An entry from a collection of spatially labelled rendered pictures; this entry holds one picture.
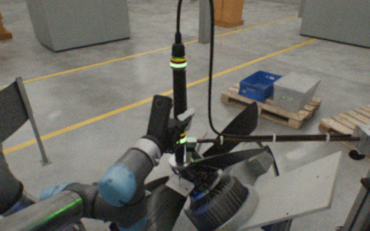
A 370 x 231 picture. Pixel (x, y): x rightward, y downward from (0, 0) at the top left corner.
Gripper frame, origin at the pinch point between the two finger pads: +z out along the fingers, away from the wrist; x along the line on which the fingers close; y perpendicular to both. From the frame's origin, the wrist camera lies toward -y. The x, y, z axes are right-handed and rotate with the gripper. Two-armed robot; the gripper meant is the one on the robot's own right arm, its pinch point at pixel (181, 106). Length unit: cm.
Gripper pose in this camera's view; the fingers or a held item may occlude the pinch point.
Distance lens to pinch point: 80.2
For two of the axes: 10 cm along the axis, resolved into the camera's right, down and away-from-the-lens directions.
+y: 0.0, 8.6, 5.1
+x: 9.2, 2.0, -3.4
